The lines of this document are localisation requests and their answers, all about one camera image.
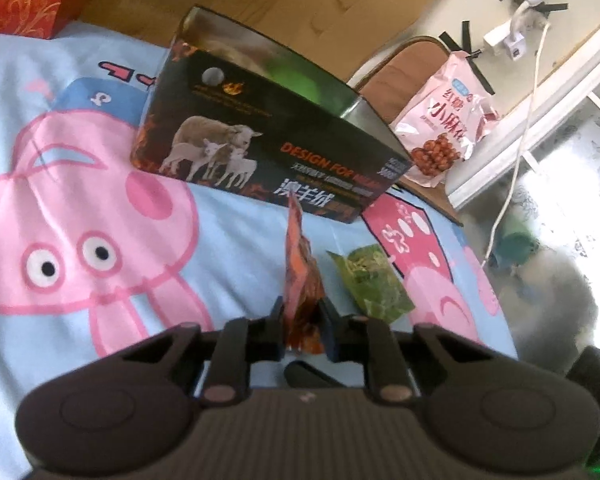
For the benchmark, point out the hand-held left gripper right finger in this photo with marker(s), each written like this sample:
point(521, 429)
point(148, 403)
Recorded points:
point(326, 321)

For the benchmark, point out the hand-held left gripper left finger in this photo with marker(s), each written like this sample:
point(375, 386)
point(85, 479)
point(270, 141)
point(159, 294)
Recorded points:
point(279, 321)

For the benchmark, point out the orange snack packet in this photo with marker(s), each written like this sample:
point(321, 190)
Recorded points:
point(302, 285)

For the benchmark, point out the black cardboard box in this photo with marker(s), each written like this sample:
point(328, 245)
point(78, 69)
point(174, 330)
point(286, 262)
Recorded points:
point(260, 145)

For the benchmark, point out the dark green snack packet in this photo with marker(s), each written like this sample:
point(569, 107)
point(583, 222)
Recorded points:
point(375, 285)

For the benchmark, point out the green object on floor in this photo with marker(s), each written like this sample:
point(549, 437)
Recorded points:
point(517, 240)

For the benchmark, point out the printed blanket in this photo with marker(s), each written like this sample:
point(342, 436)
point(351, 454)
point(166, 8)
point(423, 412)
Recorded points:
point(105, 210)

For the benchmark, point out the large pink snack bag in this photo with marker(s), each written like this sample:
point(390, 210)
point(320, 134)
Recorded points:
point(445, 120)

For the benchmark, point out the chair with brown cushion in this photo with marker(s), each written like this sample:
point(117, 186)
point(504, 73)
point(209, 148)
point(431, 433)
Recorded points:
point(380, 75)

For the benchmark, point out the white ledge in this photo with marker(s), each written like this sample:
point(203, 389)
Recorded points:
point(550, 100)

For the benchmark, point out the white wall charger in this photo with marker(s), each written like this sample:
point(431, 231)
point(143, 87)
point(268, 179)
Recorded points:
point(512, 35)

